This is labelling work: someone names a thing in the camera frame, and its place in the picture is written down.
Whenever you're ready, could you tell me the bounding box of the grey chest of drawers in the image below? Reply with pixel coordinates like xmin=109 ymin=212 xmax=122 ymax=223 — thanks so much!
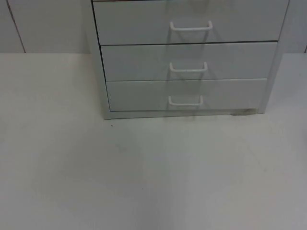
xmin=86 ymin=0 xmax=296 ymax=120

